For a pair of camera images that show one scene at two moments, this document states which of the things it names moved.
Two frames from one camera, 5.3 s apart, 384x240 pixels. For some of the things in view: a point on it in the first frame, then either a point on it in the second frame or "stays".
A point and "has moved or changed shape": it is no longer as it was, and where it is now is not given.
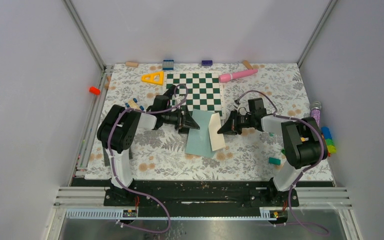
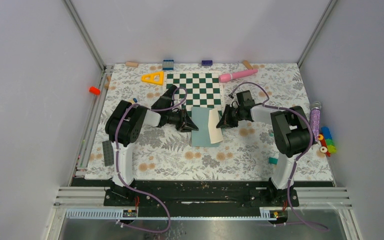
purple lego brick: [207, 62] stays
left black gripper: [185, 120] stays
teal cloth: [199, 142] has moved or changed shape
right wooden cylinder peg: [247, 65] stays
